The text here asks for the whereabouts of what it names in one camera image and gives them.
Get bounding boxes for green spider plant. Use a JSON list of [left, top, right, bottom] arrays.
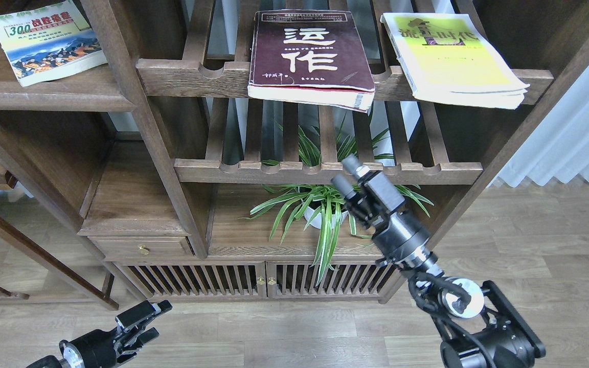
[[242, 115, 434, 281]]

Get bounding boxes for wooden side furniture frame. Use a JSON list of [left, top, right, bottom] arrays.
[[0, 164, 119, 310]]

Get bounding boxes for colourful 300 paperback book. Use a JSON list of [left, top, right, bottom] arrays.
[[0, 1, 107, 87]]

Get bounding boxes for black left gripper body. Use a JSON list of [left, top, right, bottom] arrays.
[[59, 328, 131, 367]]

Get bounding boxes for left slatted cabinet door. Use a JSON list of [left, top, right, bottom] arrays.
[[116, 261, 268, 301]]

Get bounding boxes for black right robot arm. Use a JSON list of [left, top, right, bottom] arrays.
[[332, 155, 546, 367]]

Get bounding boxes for small wooden drawer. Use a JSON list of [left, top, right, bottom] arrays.
[[89, 236, 195, 261]]

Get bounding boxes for maroon book white characters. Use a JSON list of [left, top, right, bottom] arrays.
[[247, 9, 375, 112]]

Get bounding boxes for white pleated curtain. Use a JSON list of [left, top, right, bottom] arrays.
[[492, 66, 589, 187]]

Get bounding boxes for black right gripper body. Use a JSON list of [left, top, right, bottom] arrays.
[[348, 197, 432, 266]]

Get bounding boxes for right slatted cabinet door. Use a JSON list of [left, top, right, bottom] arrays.
[[266, 261, 405, 304]]

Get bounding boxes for brass drawer knob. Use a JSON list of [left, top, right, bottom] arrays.
[[138, 245, 150, 256]]

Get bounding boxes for yellow cover book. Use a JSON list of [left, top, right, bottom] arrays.
[[380, 13, 528, 109]]

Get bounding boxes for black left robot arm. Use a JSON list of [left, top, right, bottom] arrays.
[[29, 300, 172, 367]]

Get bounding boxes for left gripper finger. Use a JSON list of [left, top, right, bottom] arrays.
[[118, 328, 160, 353], [116, 300, 172, 333]]

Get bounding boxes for white plant pot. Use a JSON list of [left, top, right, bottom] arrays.
[[304, 202, 349, 229]]

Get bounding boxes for dark wooden bookshelf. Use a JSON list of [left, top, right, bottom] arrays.
[[0, 1, 589, 299]]

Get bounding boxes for slatted cabinet door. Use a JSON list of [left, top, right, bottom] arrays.
[[116, 261, 268, 301], [266, 261, 405, 304]]

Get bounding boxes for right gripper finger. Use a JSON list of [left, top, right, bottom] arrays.
[[342, 155, 406, 213], [331, 175, 370, 218]]

